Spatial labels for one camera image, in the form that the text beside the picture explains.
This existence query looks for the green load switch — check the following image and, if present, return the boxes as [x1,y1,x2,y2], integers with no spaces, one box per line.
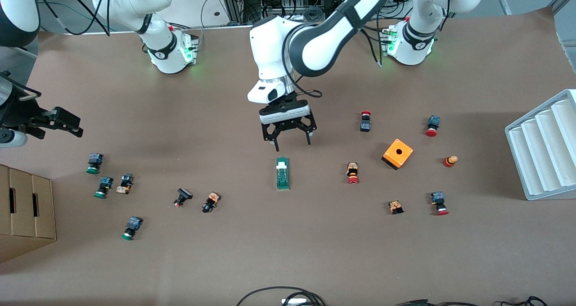
[275,157,291,191]

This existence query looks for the black control rack with cables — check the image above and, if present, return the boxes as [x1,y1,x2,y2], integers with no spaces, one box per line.
[216,0,360,25]

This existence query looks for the green mushroom push button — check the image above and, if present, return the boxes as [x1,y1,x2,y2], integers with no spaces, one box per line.
[94,176,114,199]
[86,153,104,175]
[121,216,144,241]

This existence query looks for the black looped cable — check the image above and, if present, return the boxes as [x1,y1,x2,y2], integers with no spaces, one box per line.
[236,287,327,306]

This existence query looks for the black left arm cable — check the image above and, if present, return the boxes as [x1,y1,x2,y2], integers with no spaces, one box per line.
[288,25,383,99]

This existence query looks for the orange button enclosure box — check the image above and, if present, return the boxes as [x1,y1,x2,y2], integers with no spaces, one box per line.
[381,138,414,171]

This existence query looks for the black square button red contacts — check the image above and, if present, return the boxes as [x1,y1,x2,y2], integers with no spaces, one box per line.
[173,188,194,208]

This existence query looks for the brown cardboard box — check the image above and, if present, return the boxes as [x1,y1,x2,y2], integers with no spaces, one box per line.
[31,175,57,248]
[0,164,10,264]
[8,167,36,257]

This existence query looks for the white ribbed tray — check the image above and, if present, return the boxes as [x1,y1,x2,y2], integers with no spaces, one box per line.
[504,89,576,201]

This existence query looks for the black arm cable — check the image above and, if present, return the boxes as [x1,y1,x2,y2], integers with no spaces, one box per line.
[34,0,113,36]
[288,25,383,99]

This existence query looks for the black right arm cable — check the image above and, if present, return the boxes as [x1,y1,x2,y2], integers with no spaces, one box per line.
[34,0,113,36]

